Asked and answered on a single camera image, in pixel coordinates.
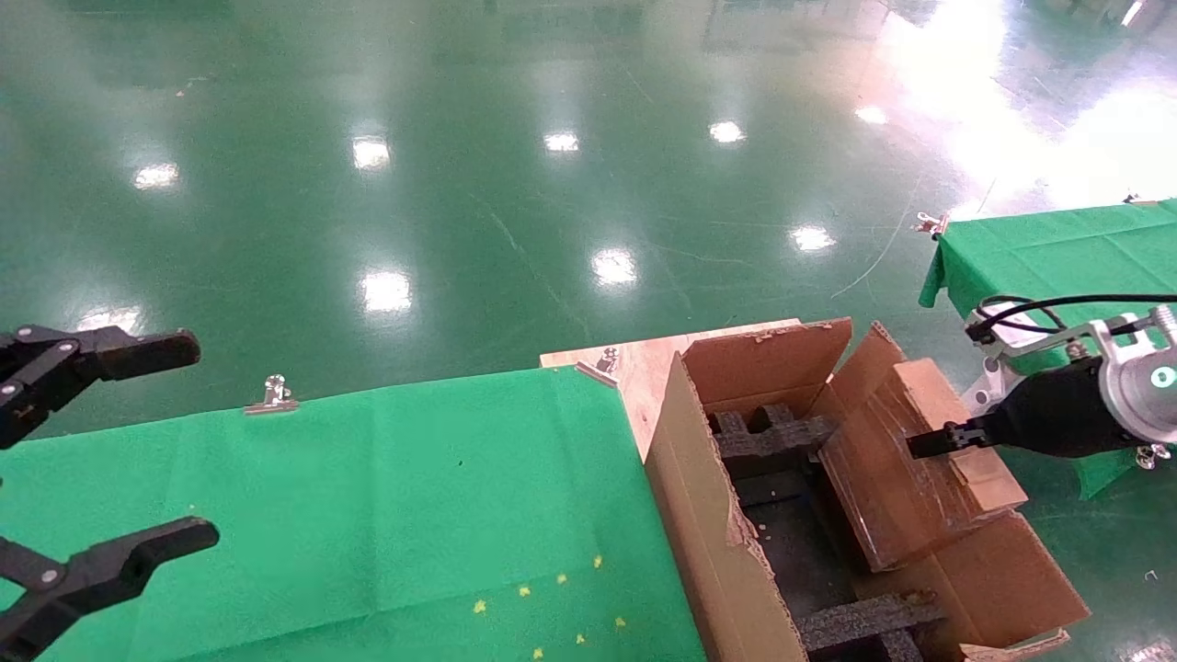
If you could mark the large open cardboard carton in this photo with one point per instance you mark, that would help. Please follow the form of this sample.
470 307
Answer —
708 533

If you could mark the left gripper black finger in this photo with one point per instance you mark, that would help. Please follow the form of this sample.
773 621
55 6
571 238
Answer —
119 565
119 354

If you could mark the dark foam bottom pad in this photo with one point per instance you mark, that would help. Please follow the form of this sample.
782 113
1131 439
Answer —
791 552

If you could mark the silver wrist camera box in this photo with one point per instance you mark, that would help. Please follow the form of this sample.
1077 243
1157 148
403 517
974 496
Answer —
993 336

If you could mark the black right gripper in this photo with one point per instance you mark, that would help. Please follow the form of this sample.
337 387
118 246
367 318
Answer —
1057 418

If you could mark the large green table cloth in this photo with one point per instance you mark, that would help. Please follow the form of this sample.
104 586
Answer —
322 506

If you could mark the silver camera mount bracket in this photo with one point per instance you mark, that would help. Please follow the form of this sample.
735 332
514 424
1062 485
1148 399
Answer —
1057 338

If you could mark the small brown cardboard box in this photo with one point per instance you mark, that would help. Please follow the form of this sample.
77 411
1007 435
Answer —
892 506

